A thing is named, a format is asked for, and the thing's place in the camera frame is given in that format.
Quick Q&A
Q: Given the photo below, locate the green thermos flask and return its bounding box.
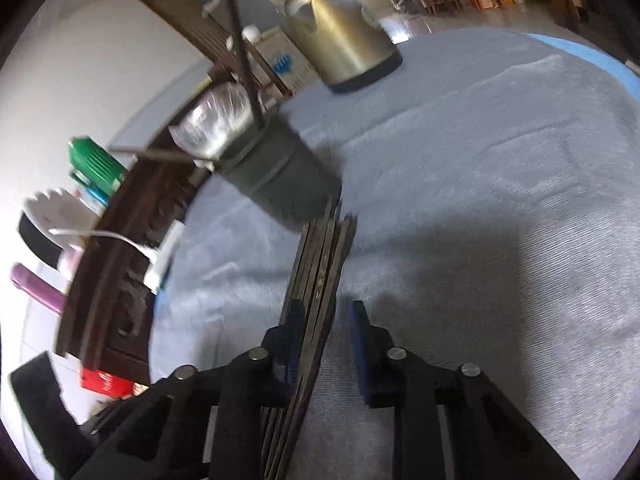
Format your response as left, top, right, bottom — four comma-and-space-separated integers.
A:
67, 136, 129, 196

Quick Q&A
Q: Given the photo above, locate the white power strip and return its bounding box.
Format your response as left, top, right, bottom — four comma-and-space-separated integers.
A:
145, 220, 186, 294

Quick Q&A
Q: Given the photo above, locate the brass coloured electric kettle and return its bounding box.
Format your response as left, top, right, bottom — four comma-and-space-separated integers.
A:
284, 0, 404, 94

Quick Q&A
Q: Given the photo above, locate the white cable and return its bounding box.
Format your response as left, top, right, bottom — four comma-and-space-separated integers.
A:
50, 227, 161, 262

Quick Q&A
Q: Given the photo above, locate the bundle of dark chopsticks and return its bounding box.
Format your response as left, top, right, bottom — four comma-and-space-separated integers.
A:
260, 200, 360, 480

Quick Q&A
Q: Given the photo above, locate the pink cup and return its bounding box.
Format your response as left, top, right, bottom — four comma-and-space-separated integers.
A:
59, 247, 86, 281

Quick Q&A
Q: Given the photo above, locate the purple bottle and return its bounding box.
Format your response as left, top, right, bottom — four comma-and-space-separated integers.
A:
11, 262, 69, 316

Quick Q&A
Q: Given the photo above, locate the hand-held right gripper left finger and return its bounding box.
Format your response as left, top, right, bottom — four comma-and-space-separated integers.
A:
70, 300, 307, 480

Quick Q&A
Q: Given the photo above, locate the dark carved wooden table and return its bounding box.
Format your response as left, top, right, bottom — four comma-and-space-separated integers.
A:
52, 50, 282, 384

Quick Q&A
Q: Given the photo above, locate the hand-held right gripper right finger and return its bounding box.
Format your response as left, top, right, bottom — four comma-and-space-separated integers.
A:
351, 300, 582, 480

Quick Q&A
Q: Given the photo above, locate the grey blue table cloth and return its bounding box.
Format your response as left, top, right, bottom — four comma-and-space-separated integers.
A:
147, 27, 640, 480

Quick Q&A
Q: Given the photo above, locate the brown wooden door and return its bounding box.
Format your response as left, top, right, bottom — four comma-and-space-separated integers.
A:
130, 0, 242, 81

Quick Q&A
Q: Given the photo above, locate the grey metal utensil holder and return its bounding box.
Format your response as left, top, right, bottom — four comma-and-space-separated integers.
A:
212, 114, 344, 232

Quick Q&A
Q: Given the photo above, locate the light blue cloth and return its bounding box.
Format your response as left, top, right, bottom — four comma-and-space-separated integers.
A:
527, 32, 640, 88

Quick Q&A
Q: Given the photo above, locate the white bowl with plastic wrap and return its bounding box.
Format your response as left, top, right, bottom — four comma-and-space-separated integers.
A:
167, 82, 261, 166

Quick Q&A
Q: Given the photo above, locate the white fan heater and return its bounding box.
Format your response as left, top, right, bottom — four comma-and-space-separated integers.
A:
17, 187, 99, 271

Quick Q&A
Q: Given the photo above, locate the white box with blue print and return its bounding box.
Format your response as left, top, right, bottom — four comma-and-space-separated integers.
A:
252, 27, 319, 96

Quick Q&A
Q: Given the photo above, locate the red packet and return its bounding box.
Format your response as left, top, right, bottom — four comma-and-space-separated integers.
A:
80, 367, 136, 399

